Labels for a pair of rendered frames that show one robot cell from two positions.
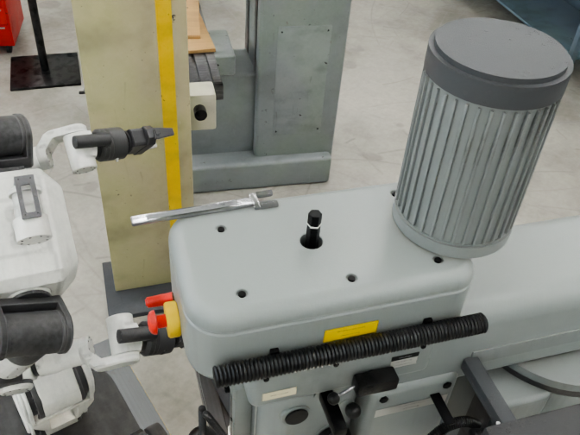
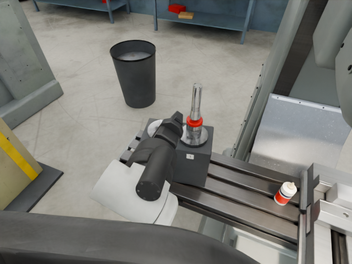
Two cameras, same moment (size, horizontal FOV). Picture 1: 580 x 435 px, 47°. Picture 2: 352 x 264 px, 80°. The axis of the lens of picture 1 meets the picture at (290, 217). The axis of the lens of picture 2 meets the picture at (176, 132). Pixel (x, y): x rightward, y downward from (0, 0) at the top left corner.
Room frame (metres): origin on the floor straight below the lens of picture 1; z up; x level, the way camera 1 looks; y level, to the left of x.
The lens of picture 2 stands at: (0.87, 0.45, 1.59)
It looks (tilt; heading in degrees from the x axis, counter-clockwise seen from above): 46 degrees down; 312
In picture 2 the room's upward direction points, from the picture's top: straight up
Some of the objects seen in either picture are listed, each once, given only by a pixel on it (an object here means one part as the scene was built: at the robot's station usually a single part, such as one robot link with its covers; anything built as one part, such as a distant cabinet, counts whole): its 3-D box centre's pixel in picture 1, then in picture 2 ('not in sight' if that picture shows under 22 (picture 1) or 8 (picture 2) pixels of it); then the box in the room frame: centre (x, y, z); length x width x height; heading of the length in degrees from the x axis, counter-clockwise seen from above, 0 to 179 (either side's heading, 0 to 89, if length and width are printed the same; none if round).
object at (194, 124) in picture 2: not in sight; (194, 120); (1.13, 0.09, 1.18); 0.05 x 0.05 x 0.01
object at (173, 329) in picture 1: (172, 319); not in sight; (0.71, 0.18, 1.76); 0.06 x 0.02 x 0.06; 20
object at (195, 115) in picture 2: not in sight; (196, 103); (1.13, 0.09, 1.24); 0.03 x 0.03 x 0.11
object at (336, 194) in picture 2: not in sight; (343, 198); (0.71, -0.07, 1.03); 0.06 x 0.05 x 0.06; 18
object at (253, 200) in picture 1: (204, 209); not in sight; (0.84, 0.14, 1.89); 0.24 x 0.04 x 0.01; 112
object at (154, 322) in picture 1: (157, 321); not in sight; (0.70, 0.20, 1.76); 0.04 x 0.03 x 0.04; 20
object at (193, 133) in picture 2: not in sight; (194, 128); (1.13, 0.09, 1.15); 0.05 x 0.05 x 0.05
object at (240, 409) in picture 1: (240, 411); not in sight; (0.75, 0.07, 1.45); 0.04 x 0.04 x 0.21; 20
